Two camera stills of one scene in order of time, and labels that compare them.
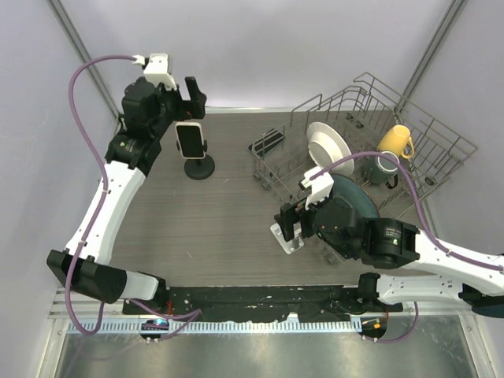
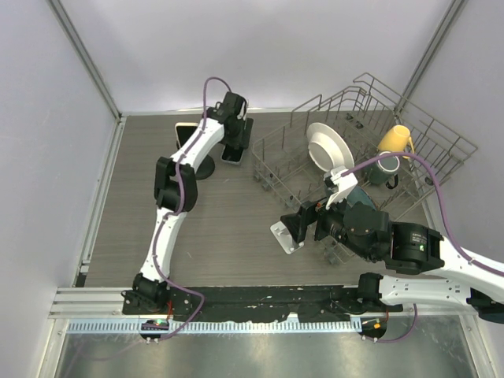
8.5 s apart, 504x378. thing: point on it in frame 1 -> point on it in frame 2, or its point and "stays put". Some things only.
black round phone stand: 199,168 stays put
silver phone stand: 297,241 stays put
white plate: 325,147 stays put
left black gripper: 194,108 -> 243,138
